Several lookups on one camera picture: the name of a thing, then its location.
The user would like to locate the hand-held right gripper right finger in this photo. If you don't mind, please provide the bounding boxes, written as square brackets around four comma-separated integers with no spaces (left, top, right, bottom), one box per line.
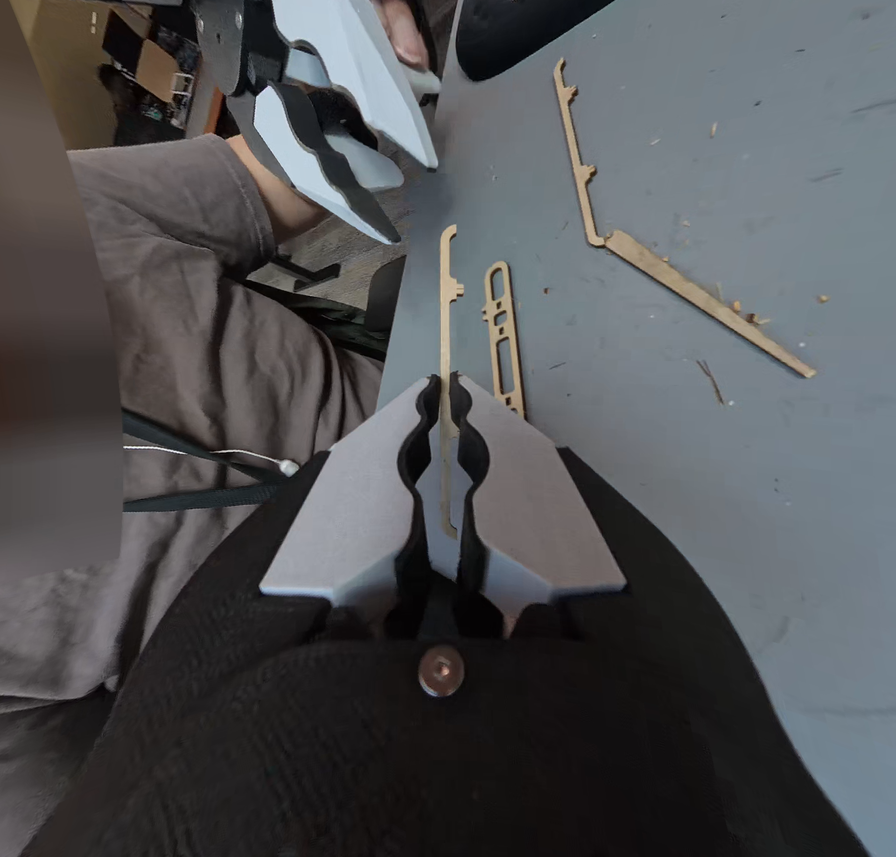
[450,373,627,637]

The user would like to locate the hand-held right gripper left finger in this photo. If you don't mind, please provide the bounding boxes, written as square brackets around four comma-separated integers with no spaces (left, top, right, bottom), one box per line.
[259,376,441,630]

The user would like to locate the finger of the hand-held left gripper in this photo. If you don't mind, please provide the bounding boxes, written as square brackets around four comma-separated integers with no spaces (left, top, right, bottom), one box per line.
[268,0,440,172]
[238,82,403,246]

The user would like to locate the slotted wooden part with loop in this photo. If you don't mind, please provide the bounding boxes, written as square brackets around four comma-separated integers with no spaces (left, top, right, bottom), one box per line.
[482,262,527,420]

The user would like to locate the thin hooked wooden strip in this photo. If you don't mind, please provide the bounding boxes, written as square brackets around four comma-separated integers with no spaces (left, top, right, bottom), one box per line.
[440,225,466,539]

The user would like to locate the person's left forearm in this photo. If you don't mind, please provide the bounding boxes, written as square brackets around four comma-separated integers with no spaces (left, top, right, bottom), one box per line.
[225,135,344,242]

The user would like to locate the person's left hand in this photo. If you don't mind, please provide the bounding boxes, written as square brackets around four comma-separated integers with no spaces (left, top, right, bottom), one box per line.
[364,0,431,70]

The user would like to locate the small cardboard box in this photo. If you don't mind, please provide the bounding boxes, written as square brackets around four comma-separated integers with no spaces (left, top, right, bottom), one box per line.
[104,9,184,104]

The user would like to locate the black office chair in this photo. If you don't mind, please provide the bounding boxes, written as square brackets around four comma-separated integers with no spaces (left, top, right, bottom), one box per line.
[245,254,408,362]

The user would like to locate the large cardboard box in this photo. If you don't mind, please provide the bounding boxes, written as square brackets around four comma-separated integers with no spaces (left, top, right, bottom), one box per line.
[7,0,121,150]

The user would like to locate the black padded cushion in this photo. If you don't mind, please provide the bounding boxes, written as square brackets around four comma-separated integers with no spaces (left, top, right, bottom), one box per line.
[455,0,674,83]

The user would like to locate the notched wooden strip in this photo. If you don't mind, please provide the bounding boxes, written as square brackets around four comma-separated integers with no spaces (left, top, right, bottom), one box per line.
[553,58,609,249]

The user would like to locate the tapered wooden stick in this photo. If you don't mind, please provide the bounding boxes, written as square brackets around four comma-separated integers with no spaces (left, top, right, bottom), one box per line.
[605,229,818,380]

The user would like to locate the black strap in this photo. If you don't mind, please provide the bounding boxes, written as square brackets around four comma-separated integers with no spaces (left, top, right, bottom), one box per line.
[122,409,302,515]

